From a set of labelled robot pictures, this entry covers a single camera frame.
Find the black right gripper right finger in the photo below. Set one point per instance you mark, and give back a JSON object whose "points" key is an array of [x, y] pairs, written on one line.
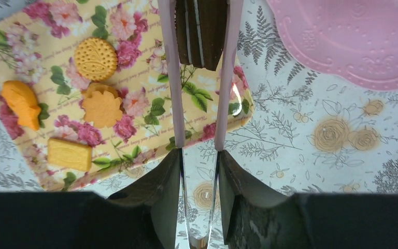
{"points": [[256, 216]]}

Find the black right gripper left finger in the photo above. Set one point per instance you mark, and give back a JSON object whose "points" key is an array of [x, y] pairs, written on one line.
{"points": [[141, 215]]}

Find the chocolate wafer biscuit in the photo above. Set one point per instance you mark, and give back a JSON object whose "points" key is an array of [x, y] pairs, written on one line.
{"points": [[200, 31]]}

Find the pink-handled metal tongs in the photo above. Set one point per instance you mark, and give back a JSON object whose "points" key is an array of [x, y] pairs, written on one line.
{"points": [[200, 102]]}

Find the pink three-tier cake stand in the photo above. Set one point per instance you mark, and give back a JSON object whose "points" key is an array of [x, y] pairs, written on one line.
{"points": [[357, 40]]}

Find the floral tablecloth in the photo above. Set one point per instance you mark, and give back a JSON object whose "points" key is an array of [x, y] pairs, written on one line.
{"points": [[309, 140]]}

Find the orange square cracker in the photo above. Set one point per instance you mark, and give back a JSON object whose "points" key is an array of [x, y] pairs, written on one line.
{"points": [[69, 154]]}

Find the small orange cookie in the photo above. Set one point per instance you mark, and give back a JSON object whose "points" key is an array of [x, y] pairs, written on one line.
{"points": [[102, 105]]}

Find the floral serving tray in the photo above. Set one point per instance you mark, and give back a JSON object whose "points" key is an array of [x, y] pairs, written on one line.
{"points": [[84, 90]]}

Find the round orange cookie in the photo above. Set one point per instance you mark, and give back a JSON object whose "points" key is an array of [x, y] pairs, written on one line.
{"points": [[95, 59]]}

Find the orange fish-shaped cookie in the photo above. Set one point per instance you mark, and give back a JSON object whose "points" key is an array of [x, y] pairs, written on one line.
{"points": [[23, 102]]}

